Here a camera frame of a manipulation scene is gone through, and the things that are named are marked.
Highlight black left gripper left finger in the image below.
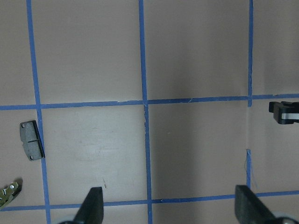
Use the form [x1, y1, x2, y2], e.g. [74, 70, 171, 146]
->
[73, 187, 104, 224]

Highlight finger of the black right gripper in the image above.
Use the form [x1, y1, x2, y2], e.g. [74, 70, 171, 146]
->
[269, 101, 299, 124]

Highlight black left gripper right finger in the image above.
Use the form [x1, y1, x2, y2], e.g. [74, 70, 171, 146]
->
[235, 185, 276, 224]

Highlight olive brake shoe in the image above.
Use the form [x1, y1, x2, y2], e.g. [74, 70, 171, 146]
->
[0, 178, 23, 210]

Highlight dark grey brake pad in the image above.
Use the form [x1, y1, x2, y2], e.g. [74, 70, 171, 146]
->
[20, 120, 45, 161]

